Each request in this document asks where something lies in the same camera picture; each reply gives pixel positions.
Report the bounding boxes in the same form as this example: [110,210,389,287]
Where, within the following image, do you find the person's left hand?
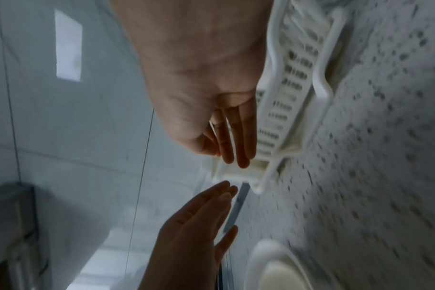
[138,180,240,290]

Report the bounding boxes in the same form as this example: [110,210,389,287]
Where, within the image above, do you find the person's right hand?
[109,0,276,169]

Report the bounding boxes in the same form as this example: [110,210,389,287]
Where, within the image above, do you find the striped white bowl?
[261,258,314,290]

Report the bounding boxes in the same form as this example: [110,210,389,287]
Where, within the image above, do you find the white plastic dish rack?
[251,0,348,196]

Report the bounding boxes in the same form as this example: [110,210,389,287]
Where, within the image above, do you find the white drip tray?
[210,152,276,196]

